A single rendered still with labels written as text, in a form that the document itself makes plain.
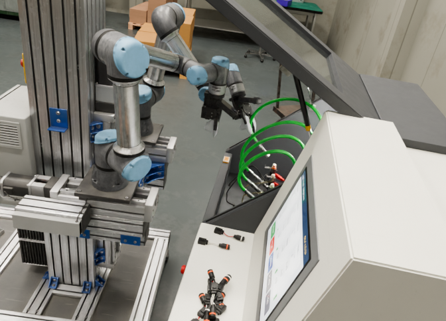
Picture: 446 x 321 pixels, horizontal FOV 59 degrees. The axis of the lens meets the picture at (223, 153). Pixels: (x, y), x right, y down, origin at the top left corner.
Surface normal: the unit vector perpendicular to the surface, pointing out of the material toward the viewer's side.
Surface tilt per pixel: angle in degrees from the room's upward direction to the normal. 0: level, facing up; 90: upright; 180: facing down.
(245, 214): 90
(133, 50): 83
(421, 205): 0
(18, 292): 0
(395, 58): 90
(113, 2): 90
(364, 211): 0
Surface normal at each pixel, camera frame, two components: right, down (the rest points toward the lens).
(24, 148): -0.06, 0.49
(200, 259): 0.13, -0.86
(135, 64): 0.72, 0.31
